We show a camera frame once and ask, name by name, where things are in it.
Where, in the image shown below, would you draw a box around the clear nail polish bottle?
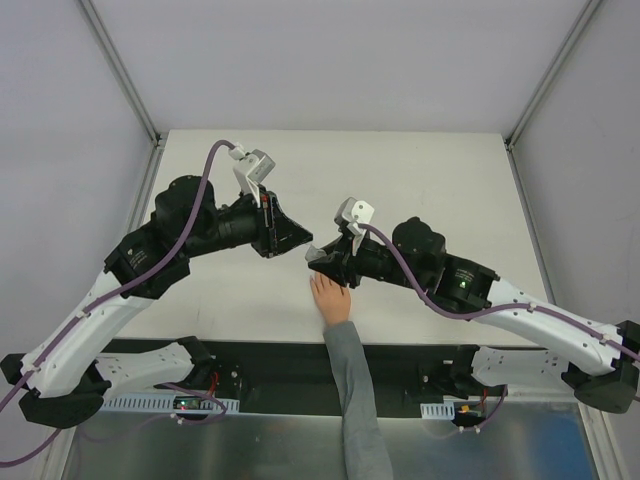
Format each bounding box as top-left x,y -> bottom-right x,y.
305,245 -> 326,263

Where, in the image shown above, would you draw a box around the grey sleeved forearm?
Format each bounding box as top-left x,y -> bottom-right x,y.
324,321 -> 394,479

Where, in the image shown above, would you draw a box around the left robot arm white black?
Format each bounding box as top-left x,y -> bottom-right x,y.
1,175 -> 313,429

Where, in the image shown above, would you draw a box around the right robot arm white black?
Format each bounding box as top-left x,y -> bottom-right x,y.
305,217 -> 639,414

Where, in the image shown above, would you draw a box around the person hand long nails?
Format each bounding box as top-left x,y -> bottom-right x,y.
310,272 -> 352,328

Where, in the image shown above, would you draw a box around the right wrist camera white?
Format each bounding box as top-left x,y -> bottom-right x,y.
334,197 -> 375,236

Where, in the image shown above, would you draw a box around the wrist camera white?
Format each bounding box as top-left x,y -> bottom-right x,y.
229,143 -> 275,203
334,197 -> 375,236

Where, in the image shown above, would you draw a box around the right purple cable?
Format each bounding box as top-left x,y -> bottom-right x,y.
359,222 -> 640,406

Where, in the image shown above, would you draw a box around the purple cable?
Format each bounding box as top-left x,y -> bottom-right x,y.
0,139 -> 241,464
359,222 -> 640,406

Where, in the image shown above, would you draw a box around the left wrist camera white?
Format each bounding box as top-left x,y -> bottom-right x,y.
229,143 -> 275,203

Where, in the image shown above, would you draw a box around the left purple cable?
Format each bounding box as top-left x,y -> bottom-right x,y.
0,139 -> 241,464

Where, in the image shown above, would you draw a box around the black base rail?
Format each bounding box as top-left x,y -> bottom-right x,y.
180,341 -> 501,418

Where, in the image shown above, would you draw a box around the left aluminium frame post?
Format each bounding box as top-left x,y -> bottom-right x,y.
77,0 -> 166,147

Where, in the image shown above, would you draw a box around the aluminium frame post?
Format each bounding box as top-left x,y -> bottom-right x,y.
503,0 -> 604,151
77,0 -> 166,147

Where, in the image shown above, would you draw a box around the right white cable duct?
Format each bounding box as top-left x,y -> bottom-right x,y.
419,400 -> 486,421

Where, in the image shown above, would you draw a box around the white cable duct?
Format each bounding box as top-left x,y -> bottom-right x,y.
101,393 -> 240,414
419,400 -> 486,421

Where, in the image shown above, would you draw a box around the left white cable duct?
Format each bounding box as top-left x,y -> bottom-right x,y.
101,393 -> 240,414

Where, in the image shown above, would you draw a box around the right aluminium frame post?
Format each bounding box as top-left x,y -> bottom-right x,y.
503,0 -> 604,151

